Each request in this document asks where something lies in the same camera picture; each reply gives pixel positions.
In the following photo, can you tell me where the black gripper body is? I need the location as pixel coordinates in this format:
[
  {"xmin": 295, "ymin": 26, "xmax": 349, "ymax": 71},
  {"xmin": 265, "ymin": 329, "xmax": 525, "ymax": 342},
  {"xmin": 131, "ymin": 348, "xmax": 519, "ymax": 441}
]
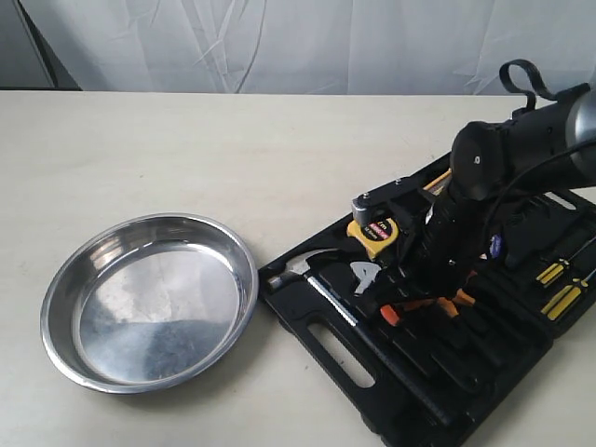
[{"xmin": 397, "ymin": 180, "xmax": 480, "ymax": 298}]

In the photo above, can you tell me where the black plastic tool case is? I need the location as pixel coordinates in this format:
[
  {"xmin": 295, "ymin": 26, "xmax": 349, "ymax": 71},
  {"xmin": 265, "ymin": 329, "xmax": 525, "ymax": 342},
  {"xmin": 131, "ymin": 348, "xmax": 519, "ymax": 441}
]
[{"xmin": 259, "ymin": 190, "xmax": 595, "ymax": 446}]

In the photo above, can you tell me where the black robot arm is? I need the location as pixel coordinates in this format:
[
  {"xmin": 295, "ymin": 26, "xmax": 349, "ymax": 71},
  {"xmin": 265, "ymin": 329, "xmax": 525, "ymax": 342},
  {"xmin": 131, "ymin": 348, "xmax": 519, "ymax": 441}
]
[{"xmin": 371, "ymin": 59, "xmax": 595, "ymax": 326}]

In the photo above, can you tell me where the yellow tape measure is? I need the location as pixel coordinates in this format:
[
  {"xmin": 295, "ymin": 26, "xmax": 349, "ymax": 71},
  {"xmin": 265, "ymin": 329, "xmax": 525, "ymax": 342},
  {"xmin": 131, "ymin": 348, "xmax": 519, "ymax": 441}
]
[{"xmin": 346, "ymin": 218, "xmax": 400, "ymax": 260}]

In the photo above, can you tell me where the steel claw hammer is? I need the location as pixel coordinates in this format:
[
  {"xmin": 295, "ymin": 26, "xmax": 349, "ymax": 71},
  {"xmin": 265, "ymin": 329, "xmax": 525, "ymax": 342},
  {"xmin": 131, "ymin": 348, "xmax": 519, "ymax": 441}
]
[{"xmin": 266, "ymin": 248, "xmax": 457, "ymax": 427}]

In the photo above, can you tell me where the yellow black striped screwdriver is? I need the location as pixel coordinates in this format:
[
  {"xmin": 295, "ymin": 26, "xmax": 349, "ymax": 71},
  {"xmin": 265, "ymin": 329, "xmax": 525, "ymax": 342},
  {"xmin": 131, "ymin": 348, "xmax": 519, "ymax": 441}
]
[{"xmin": 535, "ymin": 236, "xmax": 595, "ymax": 289}]

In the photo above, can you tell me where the white backdrop curtain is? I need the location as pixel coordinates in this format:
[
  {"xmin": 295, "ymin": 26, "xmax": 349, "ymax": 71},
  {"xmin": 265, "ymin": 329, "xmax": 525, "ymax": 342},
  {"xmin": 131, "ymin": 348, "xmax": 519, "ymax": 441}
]
[{"xmin": 23, "ymin": 1, "xmax": 595, "ymax": 95}]

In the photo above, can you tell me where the round stainless steel pan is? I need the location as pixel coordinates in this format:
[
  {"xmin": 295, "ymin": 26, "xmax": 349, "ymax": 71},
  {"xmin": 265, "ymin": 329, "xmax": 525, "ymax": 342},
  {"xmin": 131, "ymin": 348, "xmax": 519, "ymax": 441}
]
[{"xmin": 40, "ymin": 213, "xmax": 259, "ymax": 395}]

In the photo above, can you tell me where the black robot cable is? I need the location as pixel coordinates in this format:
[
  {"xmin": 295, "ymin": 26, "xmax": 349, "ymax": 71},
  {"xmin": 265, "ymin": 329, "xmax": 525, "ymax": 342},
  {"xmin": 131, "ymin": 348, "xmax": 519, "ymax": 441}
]
[{"xmin": 479, "ymin": 138, "xmax": 596, "ymax": 262}]

